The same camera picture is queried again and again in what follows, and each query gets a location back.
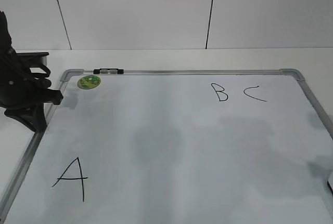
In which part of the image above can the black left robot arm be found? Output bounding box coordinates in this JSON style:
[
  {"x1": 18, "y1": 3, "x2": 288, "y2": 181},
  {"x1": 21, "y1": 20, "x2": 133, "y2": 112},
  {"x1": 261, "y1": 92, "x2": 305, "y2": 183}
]
[{"x1": 1, "y1": 11, "x2": 63, "y2": 132}]

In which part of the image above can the white board with grey frame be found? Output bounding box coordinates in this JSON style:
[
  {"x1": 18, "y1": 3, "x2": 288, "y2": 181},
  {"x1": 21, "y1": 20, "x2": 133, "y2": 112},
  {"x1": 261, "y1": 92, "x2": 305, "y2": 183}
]
[{"x1": 1, "y1": 69, "x2": 332, "y2": 223}]

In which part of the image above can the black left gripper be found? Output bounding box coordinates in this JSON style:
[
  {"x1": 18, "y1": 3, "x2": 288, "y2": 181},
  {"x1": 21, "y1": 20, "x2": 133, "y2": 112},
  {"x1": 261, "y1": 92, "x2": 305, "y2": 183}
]
[{"x1": 1, "y1": 48, "x2": 63, "y2": 132}]

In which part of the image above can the round green magnet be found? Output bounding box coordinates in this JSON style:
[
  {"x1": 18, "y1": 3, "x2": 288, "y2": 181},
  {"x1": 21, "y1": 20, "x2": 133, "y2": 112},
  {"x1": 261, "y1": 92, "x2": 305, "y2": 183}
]
[{"x1": 77, "y1": 75, "x2": 101, "y2": 89}]

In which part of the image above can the white board eraser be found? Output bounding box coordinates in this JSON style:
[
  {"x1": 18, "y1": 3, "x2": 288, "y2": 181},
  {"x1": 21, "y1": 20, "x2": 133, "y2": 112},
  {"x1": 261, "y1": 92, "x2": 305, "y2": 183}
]
[{"x1": 327, "y1": 173, "x2": 333, "y2": 194}]

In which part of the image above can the black marker clip holder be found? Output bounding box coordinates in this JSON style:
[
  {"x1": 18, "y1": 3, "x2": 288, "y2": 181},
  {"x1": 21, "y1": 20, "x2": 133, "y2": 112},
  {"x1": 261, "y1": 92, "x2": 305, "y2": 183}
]
[{"x1": 93, "y1": 68, "x2": 124, "y2": 75}]

